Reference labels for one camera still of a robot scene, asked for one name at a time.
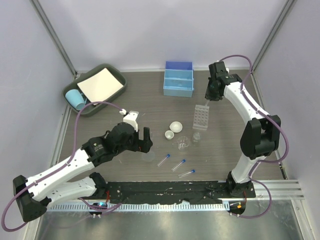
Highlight light blue mug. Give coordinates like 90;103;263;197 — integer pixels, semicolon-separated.
65;89;87;111

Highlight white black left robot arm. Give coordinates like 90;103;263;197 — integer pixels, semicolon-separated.
12;122;153;223

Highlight clear test tube rack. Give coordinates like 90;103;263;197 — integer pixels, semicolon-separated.
192;104;210;131

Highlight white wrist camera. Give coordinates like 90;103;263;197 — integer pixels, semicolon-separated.
119;108;139;132
216;60;229;73

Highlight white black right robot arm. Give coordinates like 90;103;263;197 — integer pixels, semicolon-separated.
205;61;281;198

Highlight clear glass beaker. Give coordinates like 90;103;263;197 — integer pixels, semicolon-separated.
174;136;191;152

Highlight blue tiered organizer box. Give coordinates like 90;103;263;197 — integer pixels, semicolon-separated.
163;61;194;98

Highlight small clear glass bottle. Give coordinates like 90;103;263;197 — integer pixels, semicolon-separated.
192;132;202;146

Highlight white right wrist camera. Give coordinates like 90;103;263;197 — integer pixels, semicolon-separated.
216;60;229;73

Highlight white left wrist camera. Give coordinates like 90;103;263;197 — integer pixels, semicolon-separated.
119;108;139;132

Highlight small white ceramic bowl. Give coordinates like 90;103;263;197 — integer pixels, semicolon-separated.
164;130;175;140

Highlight white slotted cable duct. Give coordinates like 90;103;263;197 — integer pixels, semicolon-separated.
47;201;230;212

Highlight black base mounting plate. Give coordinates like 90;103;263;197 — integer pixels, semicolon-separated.
77;179;257;205

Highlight blue capped test tube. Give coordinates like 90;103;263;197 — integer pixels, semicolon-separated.
157;154;171;167
178;169;196;178
171;159;186;172

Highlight aluminium rail profile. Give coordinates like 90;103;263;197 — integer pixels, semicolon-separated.
252;179;305;201

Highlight large white ceramic bowl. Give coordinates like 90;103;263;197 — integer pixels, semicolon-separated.
169;121;183;133

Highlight dark green plastic tray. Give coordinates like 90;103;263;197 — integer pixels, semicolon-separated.
62;63;127;117

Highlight white square plate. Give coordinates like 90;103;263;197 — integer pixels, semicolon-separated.
77;68;124;102

